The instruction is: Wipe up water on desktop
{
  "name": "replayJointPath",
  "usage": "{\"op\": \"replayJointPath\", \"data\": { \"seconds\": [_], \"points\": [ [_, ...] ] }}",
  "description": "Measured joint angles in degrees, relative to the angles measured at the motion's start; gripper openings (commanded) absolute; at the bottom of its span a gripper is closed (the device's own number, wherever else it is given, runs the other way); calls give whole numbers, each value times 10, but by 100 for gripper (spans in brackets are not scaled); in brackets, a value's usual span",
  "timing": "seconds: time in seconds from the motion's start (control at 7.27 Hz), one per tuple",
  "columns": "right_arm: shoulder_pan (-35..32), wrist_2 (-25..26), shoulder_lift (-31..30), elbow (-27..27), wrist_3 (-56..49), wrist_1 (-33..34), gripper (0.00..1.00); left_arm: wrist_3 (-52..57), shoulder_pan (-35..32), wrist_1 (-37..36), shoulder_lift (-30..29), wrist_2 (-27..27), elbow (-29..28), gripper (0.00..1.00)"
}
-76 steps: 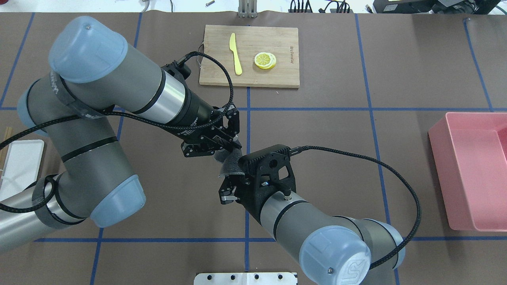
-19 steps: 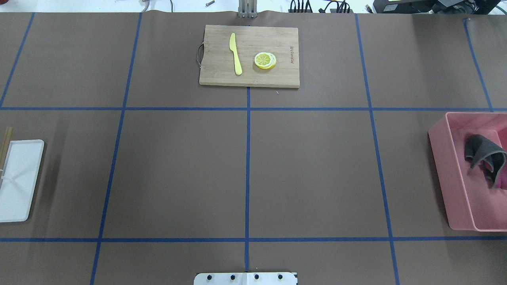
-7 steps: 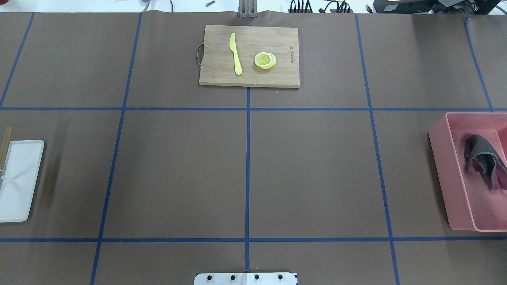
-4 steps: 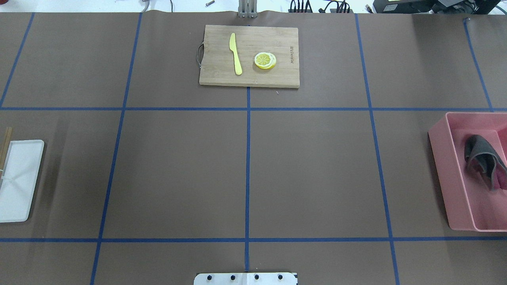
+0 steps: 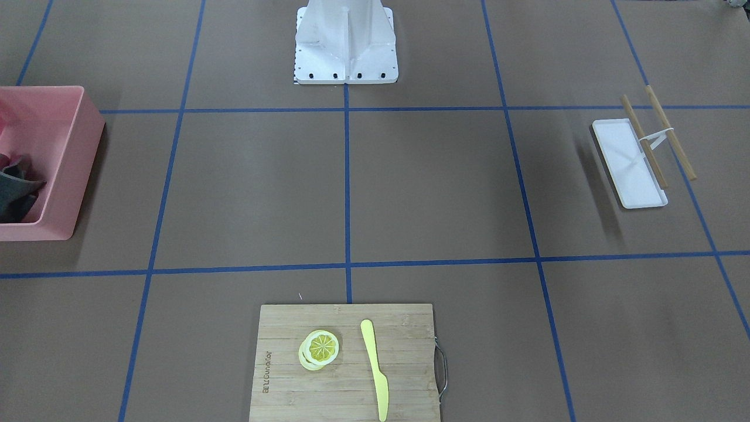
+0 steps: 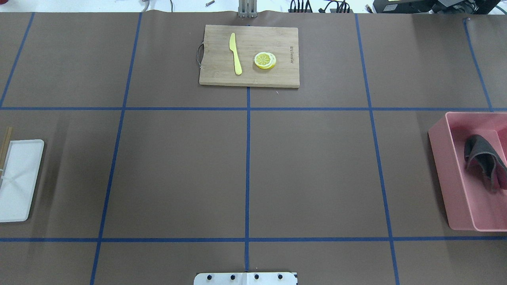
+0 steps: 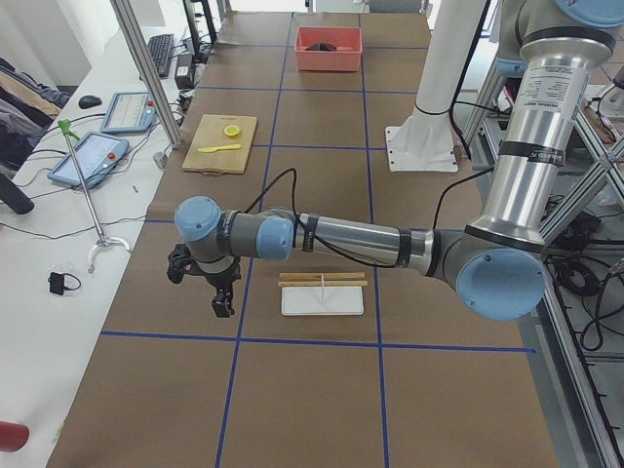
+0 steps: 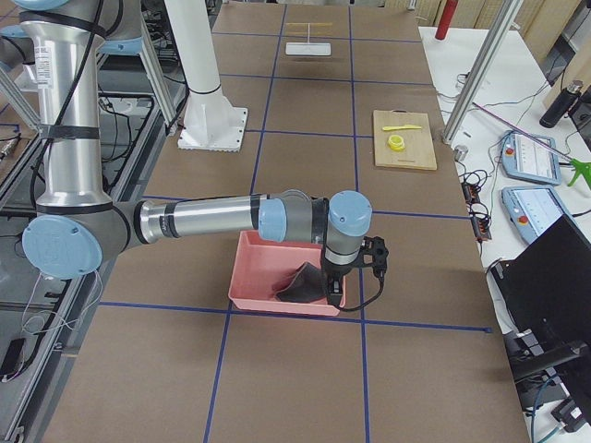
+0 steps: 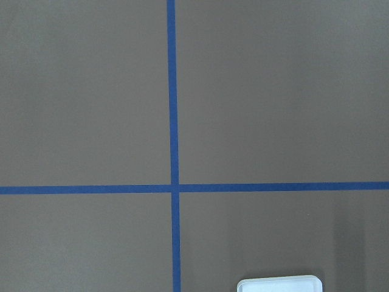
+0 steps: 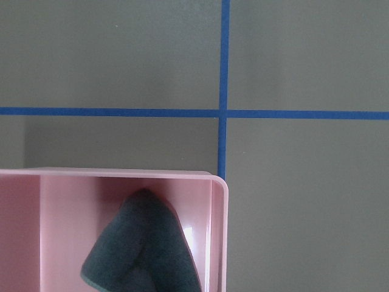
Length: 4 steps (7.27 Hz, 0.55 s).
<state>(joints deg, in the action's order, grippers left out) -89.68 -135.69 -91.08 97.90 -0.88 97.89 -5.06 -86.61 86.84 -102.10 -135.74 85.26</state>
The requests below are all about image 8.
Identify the teach pendant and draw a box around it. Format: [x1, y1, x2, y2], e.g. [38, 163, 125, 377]
[501, 186, 570, 245]
[501, 131, 561, 186]

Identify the lower teach pendant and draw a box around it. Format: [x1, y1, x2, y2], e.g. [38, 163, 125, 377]
[501, 186, 570, 245]

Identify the pink plastic bin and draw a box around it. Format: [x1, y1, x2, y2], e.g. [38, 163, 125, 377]
[228, 231, 339, 317]

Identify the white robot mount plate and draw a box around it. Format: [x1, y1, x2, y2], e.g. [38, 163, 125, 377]
[178, 90, 248, 152]

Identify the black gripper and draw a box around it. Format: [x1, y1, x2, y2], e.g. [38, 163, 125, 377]
[326, 271, 344, 305]

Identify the black water bottle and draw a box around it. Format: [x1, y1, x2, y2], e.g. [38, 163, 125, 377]
[539, 79, 584, 128]

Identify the black monitor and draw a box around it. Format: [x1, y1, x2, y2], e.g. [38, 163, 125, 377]
[491, 216, 590, 350]

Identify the bamboo cutting board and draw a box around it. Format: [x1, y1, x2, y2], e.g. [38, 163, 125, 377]
[372, 110, 438, 171]

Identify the wooden towel rack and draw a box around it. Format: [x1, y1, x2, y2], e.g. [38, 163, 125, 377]
[283, 22, 333, 43]

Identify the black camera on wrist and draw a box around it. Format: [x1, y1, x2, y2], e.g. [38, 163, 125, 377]
[360, 236, 389, 280]

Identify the aluminium frame post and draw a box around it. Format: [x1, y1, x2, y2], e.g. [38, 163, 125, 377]
[441, 0, 523, 145]

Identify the white rack base tray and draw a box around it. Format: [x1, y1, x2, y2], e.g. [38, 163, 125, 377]
[285, 42, 332, 57]

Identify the upper teach pendant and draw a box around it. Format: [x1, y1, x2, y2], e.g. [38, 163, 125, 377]
[501, 131, 561, 186]

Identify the dark grey cloth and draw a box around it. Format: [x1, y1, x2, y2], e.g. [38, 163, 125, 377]
[272, 262, 325, 304]

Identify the red bottle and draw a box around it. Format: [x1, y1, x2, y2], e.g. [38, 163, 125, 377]
[435, 0, 459, 41]

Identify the green spray bottle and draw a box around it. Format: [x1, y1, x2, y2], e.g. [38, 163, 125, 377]
[567, 159, 591, 188]

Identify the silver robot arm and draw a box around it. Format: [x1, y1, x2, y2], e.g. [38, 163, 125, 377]
[19, 1, 388, 306]

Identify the yellow plastic knife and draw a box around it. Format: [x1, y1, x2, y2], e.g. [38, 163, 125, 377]
[381, 124, 423, 132]

